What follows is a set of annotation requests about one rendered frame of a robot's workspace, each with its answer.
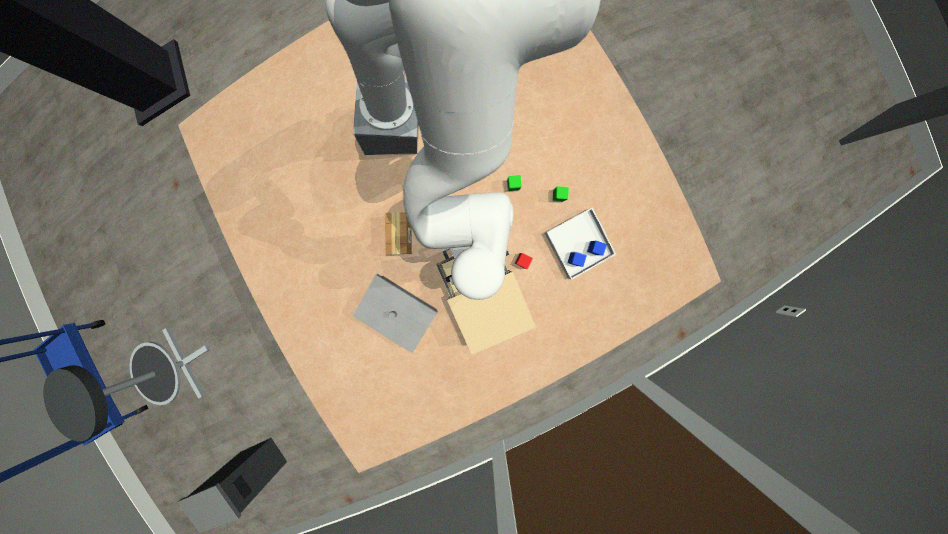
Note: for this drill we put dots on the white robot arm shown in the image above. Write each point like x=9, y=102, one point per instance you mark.
x=461, y=60

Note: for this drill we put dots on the red block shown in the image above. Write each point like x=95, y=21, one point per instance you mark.
x=523, y=261

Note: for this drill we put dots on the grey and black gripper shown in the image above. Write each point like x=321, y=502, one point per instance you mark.
x=448, y=280

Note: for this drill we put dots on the blue block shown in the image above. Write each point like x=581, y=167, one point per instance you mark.
x=596, y=248
x=577, y=259

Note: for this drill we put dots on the brown cardboard box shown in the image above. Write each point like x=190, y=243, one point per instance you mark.
x=397, y=234

